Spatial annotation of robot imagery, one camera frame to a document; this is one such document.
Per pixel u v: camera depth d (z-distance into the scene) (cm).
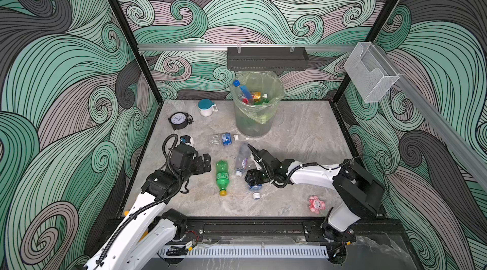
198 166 65
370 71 80
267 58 97
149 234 56
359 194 44
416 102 67
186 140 65
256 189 82
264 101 95
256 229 75
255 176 76
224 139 95
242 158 92
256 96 100
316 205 76
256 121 88
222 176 83
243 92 97
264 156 69
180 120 107
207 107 110
